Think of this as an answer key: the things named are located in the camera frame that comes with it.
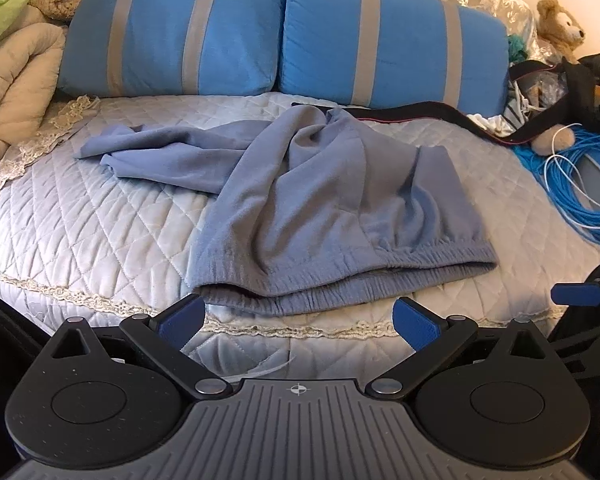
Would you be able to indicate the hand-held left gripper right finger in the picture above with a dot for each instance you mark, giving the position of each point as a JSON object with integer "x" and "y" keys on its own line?
{"x": 415, "y": 322}

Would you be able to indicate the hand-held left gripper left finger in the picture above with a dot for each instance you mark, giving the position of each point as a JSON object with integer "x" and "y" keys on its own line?
{"x": 182, "y": 321}

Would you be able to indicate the blue-grey sweatpants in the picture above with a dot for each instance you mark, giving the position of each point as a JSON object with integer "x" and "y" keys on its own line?
{"x": 305, "y": 200}

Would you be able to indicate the beige plush toy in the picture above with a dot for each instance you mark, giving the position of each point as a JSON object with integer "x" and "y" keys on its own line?
{"x": 550, "y": 141}

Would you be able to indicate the white cloth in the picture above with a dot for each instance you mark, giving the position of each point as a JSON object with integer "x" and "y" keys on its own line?
{"x": 490, "y": 122}

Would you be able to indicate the grey striped cloth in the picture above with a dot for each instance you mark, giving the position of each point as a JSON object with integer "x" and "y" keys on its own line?
{"x": 517, "y": 105}

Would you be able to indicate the clear plastic bag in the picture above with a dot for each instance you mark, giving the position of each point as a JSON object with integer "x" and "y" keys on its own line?
{"x": 542, "y": 87}

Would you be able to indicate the teal yarn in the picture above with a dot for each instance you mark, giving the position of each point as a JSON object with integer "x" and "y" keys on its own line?
{"x": 519, "y": 47}

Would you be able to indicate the brown teddy bear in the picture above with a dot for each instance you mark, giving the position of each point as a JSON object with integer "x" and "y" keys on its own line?
{"x": 560, "y": 25}

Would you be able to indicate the blue pillow with grey stripes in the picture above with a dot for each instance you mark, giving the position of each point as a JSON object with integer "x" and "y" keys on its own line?
{"x": 405, "y": 45}
{"x": 155, "y": 35}

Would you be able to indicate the beige comforter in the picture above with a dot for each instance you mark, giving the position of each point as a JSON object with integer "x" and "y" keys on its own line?
{"x": 20, "y": 85}

